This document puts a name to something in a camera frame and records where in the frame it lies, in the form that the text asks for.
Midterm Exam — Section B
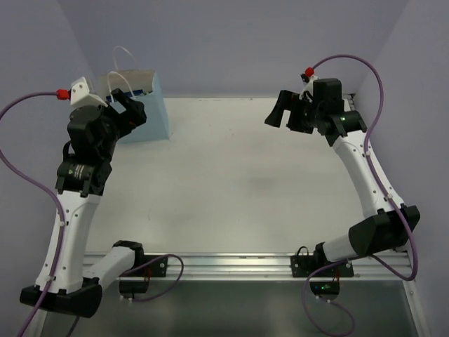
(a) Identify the light blue paper bag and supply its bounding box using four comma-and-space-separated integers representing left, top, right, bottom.
97, 45, 170, 144

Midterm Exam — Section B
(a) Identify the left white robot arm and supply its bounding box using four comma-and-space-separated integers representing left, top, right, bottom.
20, 88, 147, 318

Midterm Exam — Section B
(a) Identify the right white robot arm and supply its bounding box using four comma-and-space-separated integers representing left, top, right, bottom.
264, 77, 420, 266

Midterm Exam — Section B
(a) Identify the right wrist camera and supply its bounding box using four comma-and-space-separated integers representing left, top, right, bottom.
301, 67, 319, 98

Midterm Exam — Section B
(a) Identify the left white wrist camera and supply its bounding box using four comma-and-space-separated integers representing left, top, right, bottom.
70, 77, 107, 109

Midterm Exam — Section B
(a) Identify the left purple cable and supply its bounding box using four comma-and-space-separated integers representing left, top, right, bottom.
0, 88, 81, 337

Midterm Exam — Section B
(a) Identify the purple cable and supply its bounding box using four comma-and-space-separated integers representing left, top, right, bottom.
0, 88, 81, 337
302, 53, 419, 337

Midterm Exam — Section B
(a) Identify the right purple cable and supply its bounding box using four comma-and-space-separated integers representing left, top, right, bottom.
302, 53, 419, 337

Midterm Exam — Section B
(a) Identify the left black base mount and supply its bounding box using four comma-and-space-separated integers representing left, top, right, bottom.
119, 255, 168, 298

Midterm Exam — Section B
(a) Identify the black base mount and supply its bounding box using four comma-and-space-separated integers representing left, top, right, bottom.
119, 255, 168, 298
290, 246, 355, 300

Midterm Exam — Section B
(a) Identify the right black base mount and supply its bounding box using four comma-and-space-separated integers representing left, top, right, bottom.
290, 246, 355, 300

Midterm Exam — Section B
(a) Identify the aluminium mounting rail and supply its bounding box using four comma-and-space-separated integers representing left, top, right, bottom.
83, 251, 412, 282

